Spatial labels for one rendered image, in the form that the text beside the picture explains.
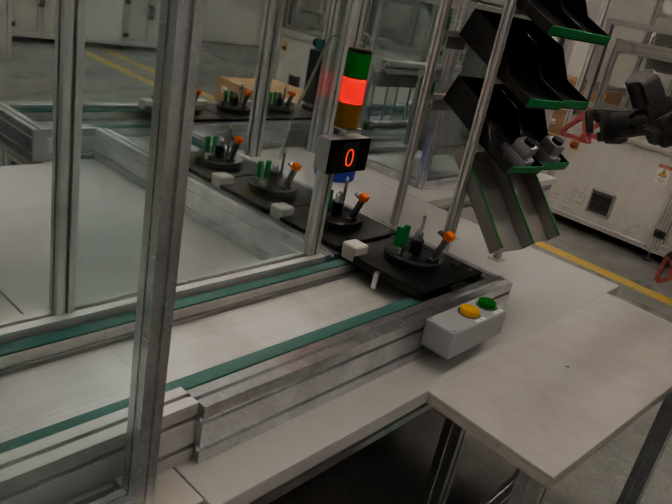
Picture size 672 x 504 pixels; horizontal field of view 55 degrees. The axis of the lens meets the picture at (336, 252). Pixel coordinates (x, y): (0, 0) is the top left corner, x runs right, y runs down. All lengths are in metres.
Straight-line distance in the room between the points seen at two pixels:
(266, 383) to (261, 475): 0.13
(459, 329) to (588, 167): 4.56
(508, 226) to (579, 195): 4.09
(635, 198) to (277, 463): 4.86
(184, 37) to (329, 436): 0.68
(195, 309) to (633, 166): 4.74
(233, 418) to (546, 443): 0.56
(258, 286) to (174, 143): 0.67
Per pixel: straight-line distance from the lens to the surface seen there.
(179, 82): 0.66
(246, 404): 1.00
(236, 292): 1.27
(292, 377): 1.05
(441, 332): 1.29
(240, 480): 0.99
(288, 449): 1.05
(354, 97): 1.33
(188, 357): 1.12
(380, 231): 1.67
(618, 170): 5.68
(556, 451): 1.24
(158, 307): 0.75
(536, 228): 1.86
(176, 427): 0.95
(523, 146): 1.63
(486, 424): 1.23
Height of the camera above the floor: 1.53
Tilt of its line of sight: 22 degrees down
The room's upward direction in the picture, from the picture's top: 12 degrees clockwise
